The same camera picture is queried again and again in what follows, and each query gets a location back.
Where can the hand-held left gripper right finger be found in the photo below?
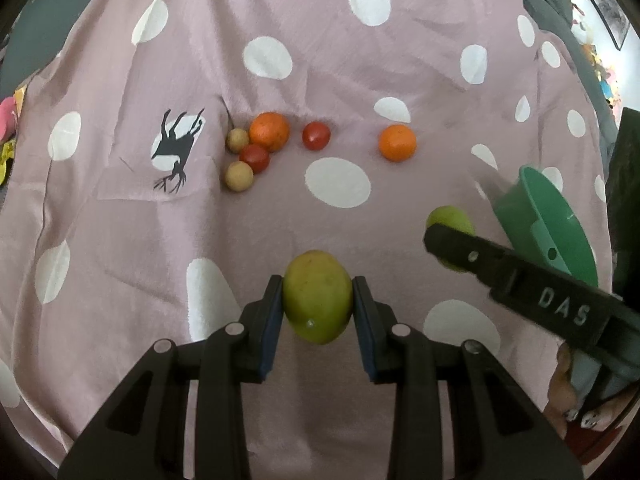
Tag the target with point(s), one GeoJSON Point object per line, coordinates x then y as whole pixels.
{"type": "Point", "coordinates": [364, 332]}

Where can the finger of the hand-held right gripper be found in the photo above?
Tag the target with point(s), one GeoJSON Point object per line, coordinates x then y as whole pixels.
{"type": "Point", "coordinates": [452, 247]}

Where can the red tomato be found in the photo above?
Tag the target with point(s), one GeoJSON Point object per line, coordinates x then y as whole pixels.
{"type": "Point", "coordinates": [316, 135]}
{"type": "Point", "coordinates": [255, 158]}

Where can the person's right hand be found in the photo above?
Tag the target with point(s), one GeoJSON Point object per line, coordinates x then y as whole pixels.
{"type": "Point", "coordinates": [560, 385]}

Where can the pink polka dot blanket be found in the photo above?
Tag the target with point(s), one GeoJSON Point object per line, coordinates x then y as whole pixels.
{"type": "Point", "coordinates": [150, 260]}

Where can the beige longan with stem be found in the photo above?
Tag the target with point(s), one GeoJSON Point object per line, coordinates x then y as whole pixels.
{"type": "Point", "coordinates": [237, 141]}

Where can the dark cloth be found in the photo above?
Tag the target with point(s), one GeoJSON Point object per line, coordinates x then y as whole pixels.
{"type": "Point", "coordinates": [625, 185]}

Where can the green plastic bowl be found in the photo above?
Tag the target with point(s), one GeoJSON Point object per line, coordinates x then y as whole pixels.
{"type": "Point", "coordinates": [550, 210]}

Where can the small orange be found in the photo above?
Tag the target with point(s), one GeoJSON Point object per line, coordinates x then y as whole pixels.
{"type": "Point", "coordinates": [397, 142]}

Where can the large orange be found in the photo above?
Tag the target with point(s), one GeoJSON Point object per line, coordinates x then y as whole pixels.
{"type": "Point", "coordinates": [270, 131]}

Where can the small green mango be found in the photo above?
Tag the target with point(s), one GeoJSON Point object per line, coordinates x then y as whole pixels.
{"type": "Point", "coordinates": [450, 217]}

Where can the colourful toys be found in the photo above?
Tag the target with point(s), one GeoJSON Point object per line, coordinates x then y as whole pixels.
{"type": "Point", "coordinates": [602, 75]}

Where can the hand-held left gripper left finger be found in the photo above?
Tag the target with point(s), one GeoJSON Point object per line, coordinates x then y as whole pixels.
{"type": "Point", "coordinates": [270, 332]}

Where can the framed wall picture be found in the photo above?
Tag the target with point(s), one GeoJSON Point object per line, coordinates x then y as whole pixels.
{"type": "Point", "coordinates": [605, 2]}

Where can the large yellow-green mango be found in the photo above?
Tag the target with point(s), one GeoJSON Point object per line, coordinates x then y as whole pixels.
{"type": "Point", "coordinates": [317, 297]}

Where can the pink and yellow toy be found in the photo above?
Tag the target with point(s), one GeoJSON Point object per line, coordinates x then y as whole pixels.
{"type": "Point", "coordinates": [7, 120]}

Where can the red garment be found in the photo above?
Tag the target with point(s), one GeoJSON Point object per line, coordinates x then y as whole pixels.
{"type": "Point", "coordinates": [590, 442]}

